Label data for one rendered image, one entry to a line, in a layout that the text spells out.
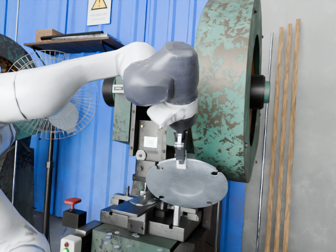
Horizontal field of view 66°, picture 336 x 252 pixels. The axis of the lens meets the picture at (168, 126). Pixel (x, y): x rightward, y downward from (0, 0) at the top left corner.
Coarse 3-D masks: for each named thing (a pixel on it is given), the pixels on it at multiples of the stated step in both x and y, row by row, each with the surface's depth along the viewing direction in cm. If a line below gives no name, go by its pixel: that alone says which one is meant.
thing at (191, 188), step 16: (192, 160) 82; (160, 176) 90; (176, 176) 90; (192, 176) 87; (208, 176) 86; (224, 176) 86; (160, 192) 97; (176, 192) 96; (192, 192) 95; (208, 192) 92; (224, 192) 91
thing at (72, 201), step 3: (69, 198) 128; (72, 198) 129; (75, 198) 129; (78, 198) 129; (66, 201) 125; (69, 201) 124; (72, 201) 124; (75, 201) 125; (78, 201) 127; (72, 204) 127; (72, 207) 127
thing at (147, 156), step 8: (144, 120) 130; (144, 128) 130; (152, 128) 128; (160, 128) 127; (144, 136) 130; (152, 136) 128; (160, 136) 127; (144, 144) 130; (152, 144) 128; (160, 144) 127; (136, 152) 130; (144, 152) 129; (152, 152) 128; (160, 152) 126; (136, 160) 131; (144, 160) 126; (152, 160) 128; (160, 160) 126; (136, 168) 131; (144, 168) 126; (160, 168) 126; (144, 176) 126
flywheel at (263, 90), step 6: (252, 60) 141; (252, 66) 143; (252, 72) 144; (252, 78) 114; (258, 78) 113; (264, 78) 113; (252, 84) 112; (258, 84) 111; (264, 84) 114; (252, 90) 112; (258, 90) 111; (264, 90) 113; (252, 96) 112; (258, 96) 111; (264, 96) 113; (252, 102) 114; (258, 102) 113; (264, 102) 116; (252, 108) 118; (258, 108) 117; (252, 114) 152
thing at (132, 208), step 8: (128, 200) 125; (136, 200) 124; (144, 200) 125; (152, 200) 126; (160, 200) 128; (112, 208) 112; (120, 208) 112; (128, 208) 113; (136, 208) 114; (144, 208) 114; (152, 208) 124; (128, 216) 121; (136, 216) 106; (144, 216) 118; (152, 216) 124; (128, 224) 121; (136, 224) 120; (144, 224) 118; (136, 232) 120; (144, 232) 118
